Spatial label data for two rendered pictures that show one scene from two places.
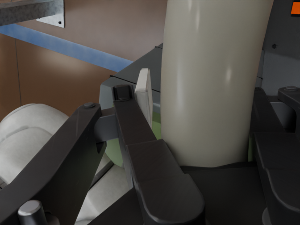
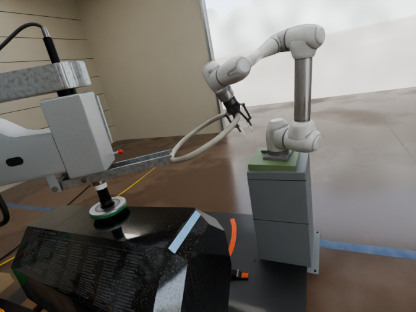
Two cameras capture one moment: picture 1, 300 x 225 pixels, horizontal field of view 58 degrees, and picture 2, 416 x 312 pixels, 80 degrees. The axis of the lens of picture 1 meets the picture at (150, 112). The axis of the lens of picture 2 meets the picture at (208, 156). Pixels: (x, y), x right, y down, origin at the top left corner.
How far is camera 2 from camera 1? 134 cm
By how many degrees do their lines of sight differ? 54
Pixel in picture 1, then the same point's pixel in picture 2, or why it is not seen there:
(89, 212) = (280, 130)
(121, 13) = (366, 276)
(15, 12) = not seen: outside the picture
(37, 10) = not seen: outside the picture
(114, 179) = (279, 141)
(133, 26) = (351, 268)
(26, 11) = not seen: outside the picture
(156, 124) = (277, 164)
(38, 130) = (301, 138)
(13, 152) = (301, 129)
